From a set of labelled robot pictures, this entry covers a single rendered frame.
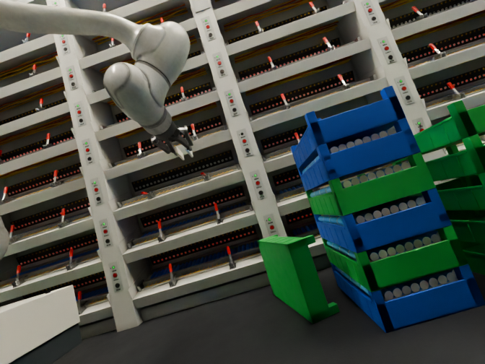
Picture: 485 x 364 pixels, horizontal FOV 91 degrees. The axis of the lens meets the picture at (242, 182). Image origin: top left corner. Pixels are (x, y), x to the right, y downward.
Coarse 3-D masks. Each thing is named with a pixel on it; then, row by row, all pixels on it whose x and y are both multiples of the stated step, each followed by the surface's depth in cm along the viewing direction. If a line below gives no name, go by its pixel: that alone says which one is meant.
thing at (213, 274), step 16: (208, 240) 117; (224, 240) 117; (240, 240) 117; (256, 240) 114; (160, 256) 119; (176, 256) 119; (192, 256) 118; (208, 256) 115; (224, 256) 107; (240, 256) 106; (256, 256) 103; (144, 272) 116; (160, 272) 114; (176, 272) 107; (192, 272) 107; (208, 272) 103; (224, 272) 99; (240, 272) 99; (256, 272) 99; (128, 288) 101; (144, 288) 106; (160, 288) 103; (176, 288) 100; (192, 288) 100; (144, 304) 101
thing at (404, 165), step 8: (384, 168) 53; (392, 168) 52; (400, 168) 52; (360, 176) 53; (368, 176) 52; (376, 176) 53; (344, 184) 52; (352, 184) 52; (320, 192) 65; (328, 192) 59
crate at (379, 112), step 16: (384, 96) 54; (352, 112) 53; (368, 112) 53; (384, 112) 53; (400, 112) 52; (320, 128) 53; (336, 128) 53; (352, 128) 53; (368, 128) 53; (384, 128) 56; (304, 144) 64; (320, 144) 53; (336, 144) 59; (304, 160) 69
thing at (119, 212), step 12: (216, 168) 122; (240, 168) 110; (180, 180) 123; (216, 180) 104; (228, 180) 104; (240, 180) 104; (180, 192) 105; (192, 192) 105; (204, 192) 105; (120, 204) 111; (132, 204) 108; (144, 204) 106; (156, 204) 106; (120, 216) 107
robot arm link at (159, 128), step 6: (168, 114) 72; (162, 120) 69; (168, 120) 72; (144, 126) 69; (150, 126) 69; (156, 126) 69; (162, 126) 71; (168, 126) 73; (150, 132) 72; (156, 132) 72; (162, 132) 73
